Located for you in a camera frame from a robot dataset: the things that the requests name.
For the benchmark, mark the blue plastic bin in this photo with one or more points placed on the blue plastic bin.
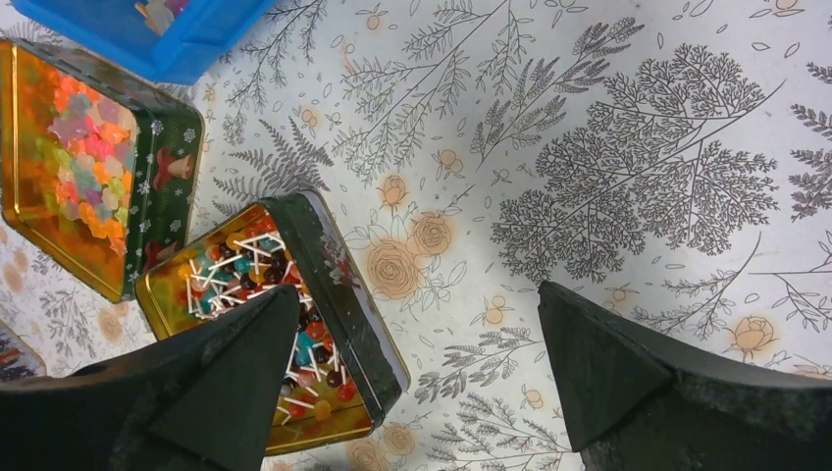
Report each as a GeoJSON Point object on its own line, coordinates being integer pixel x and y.
{"type": "Point", "coordinates": [162, 41]}

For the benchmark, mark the floral tablecloth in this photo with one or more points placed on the floral tablecloth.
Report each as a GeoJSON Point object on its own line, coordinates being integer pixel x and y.
{"type": "Point", "coordinates": [669, 160]}

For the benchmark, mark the green tin with gummy candies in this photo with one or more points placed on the green tin with gummy candies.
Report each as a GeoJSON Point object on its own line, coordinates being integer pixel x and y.
{"type": "Point", "coordinates": [98, 166]}

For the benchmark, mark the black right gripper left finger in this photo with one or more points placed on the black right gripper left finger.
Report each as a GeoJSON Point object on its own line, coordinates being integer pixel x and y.
{"type": "Point", "coordinates": [203, 399]}

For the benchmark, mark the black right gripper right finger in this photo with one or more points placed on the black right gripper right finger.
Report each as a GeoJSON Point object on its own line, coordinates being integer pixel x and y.
{"type": "Point", "coordinates": [635, 399]}

